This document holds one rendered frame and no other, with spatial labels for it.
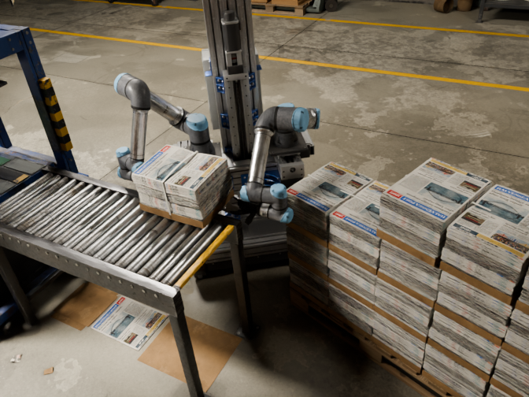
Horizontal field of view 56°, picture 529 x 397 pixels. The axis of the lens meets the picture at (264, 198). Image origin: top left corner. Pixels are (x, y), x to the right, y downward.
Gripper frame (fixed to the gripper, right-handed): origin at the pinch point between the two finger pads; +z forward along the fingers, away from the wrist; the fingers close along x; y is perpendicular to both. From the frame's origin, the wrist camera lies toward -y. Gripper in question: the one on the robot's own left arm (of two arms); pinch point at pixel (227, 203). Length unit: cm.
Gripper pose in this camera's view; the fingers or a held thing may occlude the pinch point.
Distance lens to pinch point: 251.2
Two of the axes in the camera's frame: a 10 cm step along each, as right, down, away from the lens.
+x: -4.6, 5.5, -6.9
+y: -0.7, -8.0, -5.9
